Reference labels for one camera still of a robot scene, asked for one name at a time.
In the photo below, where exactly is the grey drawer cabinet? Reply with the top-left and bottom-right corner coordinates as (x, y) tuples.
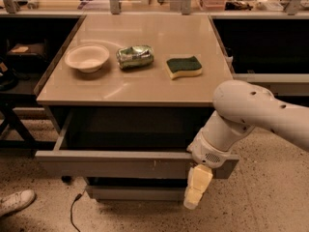
(33, 14), (245, 203)

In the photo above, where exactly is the white sneaker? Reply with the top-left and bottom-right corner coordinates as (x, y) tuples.
(0, 189), (36, 217)

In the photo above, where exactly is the white paper bowl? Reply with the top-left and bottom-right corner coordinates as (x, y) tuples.
(65, 43), (110, 73)

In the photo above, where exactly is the green yellow sponge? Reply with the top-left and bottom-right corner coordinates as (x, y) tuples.
(166, 56), (202, 79)

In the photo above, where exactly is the black side table frame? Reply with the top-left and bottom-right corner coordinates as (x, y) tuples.
(0, 99), (56, 157)

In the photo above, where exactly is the grey top drawer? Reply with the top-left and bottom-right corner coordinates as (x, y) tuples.
(34, 108), (240, 180)

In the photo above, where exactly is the grey bottom drawer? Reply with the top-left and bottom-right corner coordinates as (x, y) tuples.
(85, 177), (186, 201)

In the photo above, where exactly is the grey drawer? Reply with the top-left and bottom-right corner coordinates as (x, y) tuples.
(85, 177), (186, 201)
(34, 108), (240, 180)

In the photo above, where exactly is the crushed green metal can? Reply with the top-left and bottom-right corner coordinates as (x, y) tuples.
(116, 45), (155, 70)

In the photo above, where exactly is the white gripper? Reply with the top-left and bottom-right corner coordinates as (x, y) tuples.
(183, 129), (232, 210)

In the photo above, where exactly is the black floor cable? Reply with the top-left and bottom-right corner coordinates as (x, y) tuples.
(70, 188), (87, 232)

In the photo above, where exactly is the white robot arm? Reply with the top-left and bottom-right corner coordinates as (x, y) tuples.
(183, 80), (309, 210)

